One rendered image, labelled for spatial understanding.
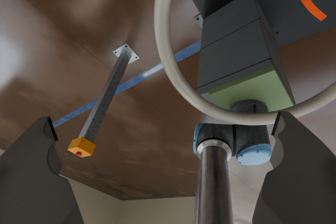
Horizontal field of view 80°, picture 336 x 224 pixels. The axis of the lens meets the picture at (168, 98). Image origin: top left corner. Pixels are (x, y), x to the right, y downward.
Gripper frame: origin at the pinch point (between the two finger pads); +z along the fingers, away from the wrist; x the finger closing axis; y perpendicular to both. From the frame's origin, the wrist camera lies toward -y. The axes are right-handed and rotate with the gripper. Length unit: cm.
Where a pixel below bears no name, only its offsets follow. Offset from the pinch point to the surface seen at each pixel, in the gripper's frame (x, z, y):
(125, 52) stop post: -36, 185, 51
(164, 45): 0.5, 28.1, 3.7
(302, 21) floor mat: 106, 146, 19
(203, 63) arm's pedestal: 25, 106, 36
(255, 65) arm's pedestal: 43, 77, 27
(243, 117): 19.3, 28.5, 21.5
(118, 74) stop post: -39, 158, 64
